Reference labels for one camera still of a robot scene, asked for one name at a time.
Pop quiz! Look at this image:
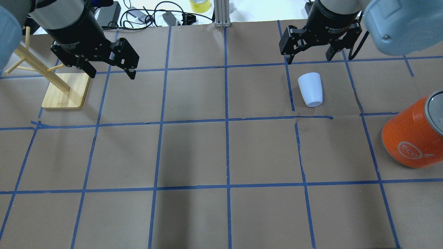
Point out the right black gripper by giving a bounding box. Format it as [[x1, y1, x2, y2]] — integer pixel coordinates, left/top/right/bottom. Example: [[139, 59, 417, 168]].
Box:
[[279, 0, 362, 65]]

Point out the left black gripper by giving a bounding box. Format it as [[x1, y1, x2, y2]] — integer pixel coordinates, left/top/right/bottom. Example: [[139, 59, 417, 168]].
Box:
[[47, 9, 140, 80]]

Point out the light blue cup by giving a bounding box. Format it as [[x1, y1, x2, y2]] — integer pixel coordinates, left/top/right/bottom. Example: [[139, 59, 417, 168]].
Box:
[[298, 72, 323, 108]]

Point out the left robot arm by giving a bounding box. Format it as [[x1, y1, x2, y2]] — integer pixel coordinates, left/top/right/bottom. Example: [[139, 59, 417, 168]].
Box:
[[0, 0, 139, 80]]

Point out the black power adapter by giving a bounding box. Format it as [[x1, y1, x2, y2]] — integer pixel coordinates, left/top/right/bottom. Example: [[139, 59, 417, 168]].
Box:
[[97, 1, 121, 27]]

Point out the wooden mug tree stand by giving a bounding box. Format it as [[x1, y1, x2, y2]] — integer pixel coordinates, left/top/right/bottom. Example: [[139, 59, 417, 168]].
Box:
[[5, 26, 91, 109]]

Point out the yellow tape roll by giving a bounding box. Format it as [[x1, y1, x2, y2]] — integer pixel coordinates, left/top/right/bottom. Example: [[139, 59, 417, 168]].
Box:
[[189, 0, 211, 13]]

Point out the orange can container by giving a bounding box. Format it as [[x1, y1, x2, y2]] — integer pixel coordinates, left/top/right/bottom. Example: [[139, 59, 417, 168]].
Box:
[[381, 90, 443, 168]]

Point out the aluminium frame post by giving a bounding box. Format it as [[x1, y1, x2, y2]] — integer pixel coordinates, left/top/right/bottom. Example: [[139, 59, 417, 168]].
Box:
[[213, 0, 231, 28]]

